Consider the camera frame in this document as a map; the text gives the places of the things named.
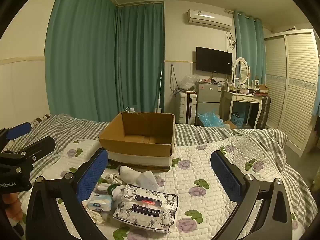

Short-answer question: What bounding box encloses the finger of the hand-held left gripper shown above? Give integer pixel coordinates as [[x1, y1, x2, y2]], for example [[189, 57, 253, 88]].
[[0, 136, 56, 166], [0, 122, 32, 145]]

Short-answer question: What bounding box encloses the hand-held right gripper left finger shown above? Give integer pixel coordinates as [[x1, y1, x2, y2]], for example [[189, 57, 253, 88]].
[[26, 148, 109, 240]]

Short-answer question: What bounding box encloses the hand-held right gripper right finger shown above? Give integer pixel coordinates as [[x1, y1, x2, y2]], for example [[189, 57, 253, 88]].
[[210, 150, 293, 240]]

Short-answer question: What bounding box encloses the patterned white sock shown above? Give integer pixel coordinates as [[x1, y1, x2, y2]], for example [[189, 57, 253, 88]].
[[100, 172, 123, 185]]

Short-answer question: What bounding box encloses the small wet wipes pack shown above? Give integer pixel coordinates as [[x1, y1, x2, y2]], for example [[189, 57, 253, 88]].
[[87, 194, 113, 212]]

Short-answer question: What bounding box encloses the floral tissue pack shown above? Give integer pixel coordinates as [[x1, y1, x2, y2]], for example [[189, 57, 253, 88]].
[[113, 184, 179, 233]]

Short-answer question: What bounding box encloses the person's left hand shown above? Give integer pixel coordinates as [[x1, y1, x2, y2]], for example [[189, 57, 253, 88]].
[[0, 192, 24, 228]]

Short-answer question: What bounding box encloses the floral quilted blanket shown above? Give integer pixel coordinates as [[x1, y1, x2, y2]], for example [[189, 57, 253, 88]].
[[20, 130, 310, 240]]

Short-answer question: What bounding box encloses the grey checked bed sheet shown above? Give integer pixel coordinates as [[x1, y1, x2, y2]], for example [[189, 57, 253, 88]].
[[0, 114, 318, 240]]

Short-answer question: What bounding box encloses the cream cloth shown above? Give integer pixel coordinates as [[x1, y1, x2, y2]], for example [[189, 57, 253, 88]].
[[86, 209, 107, 224]]

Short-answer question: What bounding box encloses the small cardboard box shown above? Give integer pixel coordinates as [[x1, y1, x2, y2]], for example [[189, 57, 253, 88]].
[[222, 120, 238, 130]]

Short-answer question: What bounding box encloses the blue basket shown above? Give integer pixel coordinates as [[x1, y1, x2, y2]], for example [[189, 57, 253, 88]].
[[231, 112, 245, 127]]

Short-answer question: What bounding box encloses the blue plastic bag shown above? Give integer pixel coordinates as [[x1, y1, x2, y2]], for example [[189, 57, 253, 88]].
[[197, 109, 225, 129]]

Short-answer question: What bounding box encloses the dark suitcase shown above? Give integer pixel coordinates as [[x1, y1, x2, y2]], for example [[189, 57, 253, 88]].
[[257, 95, 272, 128]]

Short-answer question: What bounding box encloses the white dressing table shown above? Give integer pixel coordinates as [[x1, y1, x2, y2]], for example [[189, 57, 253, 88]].
[[220, 89, 263, 127]]

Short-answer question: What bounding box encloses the grey mini fridge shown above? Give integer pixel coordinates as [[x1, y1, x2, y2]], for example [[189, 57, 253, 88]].
[[196, 81, 223, 124]]

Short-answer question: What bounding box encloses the wide green curtain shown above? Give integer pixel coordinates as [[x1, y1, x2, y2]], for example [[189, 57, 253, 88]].
[[45, 0, 118, 123]]

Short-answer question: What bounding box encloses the clear plastic bag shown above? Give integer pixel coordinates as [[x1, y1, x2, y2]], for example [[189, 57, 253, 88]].
[[184, 74, 199, 89]]

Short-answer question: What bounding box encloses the oval white vanity mirror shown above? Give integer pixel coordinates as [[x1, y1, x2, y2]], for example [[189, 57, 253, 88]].
[[232, 57, 250, 85]]

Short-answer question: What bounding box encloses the white louvred wardrobe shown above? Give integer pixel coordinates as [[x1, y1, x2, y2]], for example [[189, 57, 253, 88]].
[[264, 29, 320, 158]]

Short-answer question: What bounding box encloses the green corner curtain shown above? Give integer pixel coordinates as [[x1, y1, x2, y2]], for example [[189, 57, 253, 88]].
[[115, 2, 165, 114]]

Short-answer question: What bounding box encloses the narrow green curtain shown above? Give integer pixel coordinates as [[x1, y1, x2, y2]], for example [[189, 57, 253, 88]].
[[232, 10, 267, 85]]

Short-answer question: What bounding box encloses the white air conditioner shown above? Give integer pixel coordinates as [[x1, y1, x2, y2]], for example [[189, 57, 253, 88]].
[[187, 8, 233, 30]]

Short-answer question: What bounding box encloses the black hanging cable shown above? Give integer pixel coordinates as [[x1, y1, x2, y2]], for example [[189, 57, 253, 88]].
[[170, 64, 180, 95]]

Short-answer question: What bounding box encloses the black wall television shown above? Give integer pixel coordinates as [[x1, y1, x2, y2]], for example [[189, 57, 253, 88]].
[[196, 46, 233, 75]]

